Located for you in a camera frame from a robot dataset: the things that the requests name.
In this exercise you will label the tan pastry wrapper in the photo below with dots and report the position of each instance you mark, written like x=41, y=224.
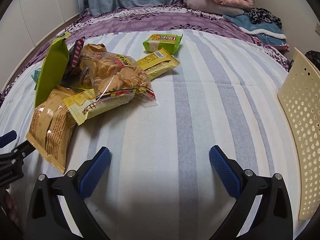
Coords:
x=91, y=48

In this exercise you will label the blue fleece blanket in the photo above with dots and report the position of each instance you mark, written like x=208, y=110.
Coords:
x=268, y=33

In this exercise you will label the light blue snack bag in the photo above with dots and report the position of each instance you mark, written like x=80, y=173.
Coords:
x=35, y=76

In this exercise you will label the person's left hand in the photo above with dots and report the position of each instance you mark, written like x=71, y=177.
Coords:
x=9, y=215

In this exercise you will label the black-white patterned garment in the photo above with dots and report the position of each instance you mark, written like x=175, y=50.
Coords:
x=261, y=15

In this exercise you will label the yellow biscuit bar packet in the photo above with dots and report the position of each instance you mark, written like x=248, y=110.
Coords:
x=84, y=105

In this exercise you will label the large green snack bag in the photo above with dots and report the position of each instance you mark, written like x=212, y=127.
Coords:
x=52, y=69

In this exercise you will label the clear bag of round crackers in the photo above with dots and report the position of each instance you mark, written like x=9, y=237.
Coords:
x=117, y=79

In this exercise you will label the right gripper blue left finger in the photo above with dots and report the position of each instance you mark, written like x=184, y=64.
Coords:
x=45, y=219

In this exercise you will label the white wardrobe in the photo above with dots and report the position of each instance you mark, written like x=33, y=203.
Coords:
x=25, y=24

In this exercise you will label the small green cracker pack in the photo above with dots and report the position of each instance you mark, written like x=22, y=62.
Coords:
x=169, y=42

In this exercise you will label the orange-brown snack bag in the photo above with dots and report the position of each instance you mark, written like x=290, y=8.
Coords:
x=51, y=128

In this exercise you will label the purple floral bedsheet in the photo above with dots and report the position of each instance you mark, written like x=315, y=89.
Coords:
x=162, y=18

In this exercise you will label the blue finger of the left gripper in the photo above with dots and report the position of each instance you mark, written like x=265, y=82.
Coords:
x=7, y=138

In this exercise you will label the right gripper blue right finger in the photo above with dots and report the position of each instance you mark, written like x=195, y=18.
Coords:
x=273, y=219

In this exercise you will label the black backpack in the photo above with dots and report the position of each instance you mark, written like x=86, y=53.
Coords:
x=314, y=58

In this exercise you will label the beige wall socket plate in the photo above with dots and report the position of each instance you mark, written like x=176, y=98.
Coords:
x=317, y=28

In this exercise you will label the cream perforated plastic basket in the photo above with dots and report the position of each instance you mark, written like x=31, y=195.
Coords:
x=299, y=98

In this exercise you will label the yellow foil packet with barcode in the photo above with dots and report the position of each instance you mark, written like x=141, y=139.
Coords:
x=158, y=63

